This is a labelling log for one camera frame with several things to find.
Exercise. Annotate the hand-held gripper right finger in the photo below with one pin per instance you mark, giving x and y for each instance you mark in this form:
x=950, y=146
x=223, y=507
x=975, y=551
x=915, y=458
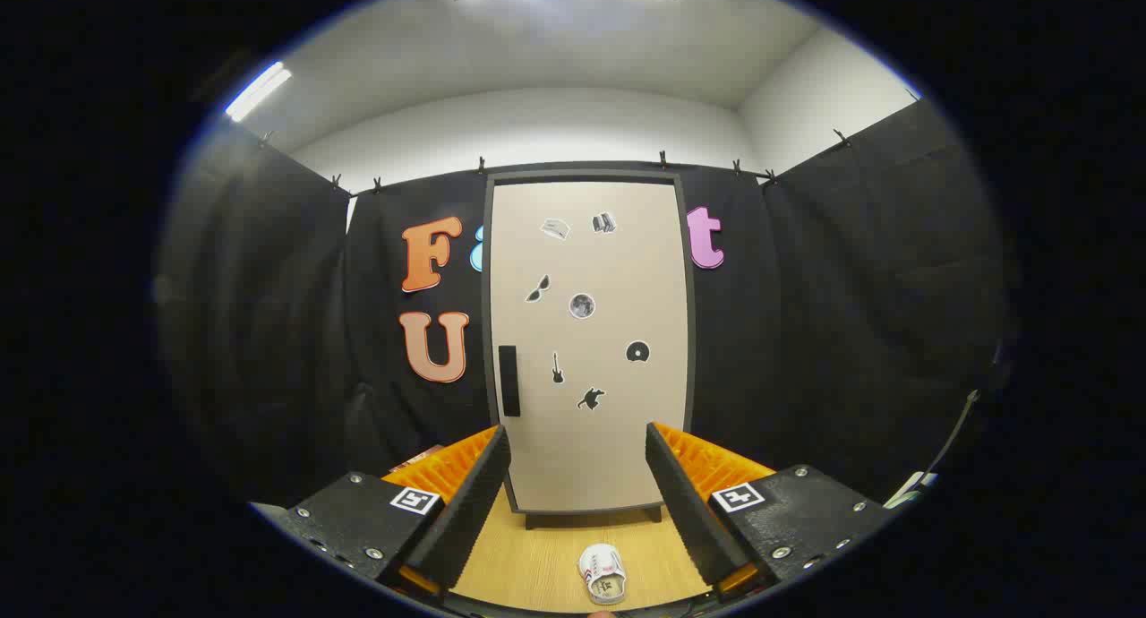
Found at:
x=685, y=502

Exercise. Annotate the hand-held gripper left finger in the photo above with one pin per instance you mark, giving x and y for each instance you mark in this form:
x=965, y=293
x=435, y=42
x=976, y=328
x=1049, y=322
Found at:
x=470, y=502

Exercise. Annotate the beige shoe cabinet door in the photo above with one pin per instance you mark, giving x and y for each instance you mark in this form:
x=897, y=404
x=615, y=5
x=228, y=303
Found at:
x=591, y=448

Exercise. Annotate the white shoe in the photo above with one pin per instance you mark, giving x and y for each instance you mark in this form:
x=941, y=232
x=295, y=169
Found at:
x=602, y=571

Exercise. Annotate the dark grey shoe cabinet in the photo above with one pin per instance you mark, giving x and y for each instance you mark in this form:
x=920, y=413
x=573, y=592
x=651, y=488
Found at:
x=486, y=331

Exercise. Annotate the brown book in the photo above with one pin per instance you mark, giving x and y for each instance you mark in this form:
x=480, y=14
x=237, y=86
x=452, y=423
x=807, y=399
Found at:
x=419, y=459

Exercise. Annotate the black backdrop cloth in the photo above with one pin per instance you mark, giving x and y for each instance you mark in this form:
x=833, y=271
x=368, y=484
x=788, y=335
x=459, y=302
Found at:
x=806, y=331

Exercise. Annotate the white and green object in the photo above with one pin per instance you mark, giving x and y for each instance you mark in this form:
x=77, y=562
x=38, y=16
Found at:
x=909, y=490

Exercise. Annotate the long ceiling light strip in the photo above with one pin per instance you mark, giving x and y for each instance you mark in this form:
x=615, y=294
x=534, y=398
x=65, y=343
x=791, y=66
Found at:
x=258, y=90

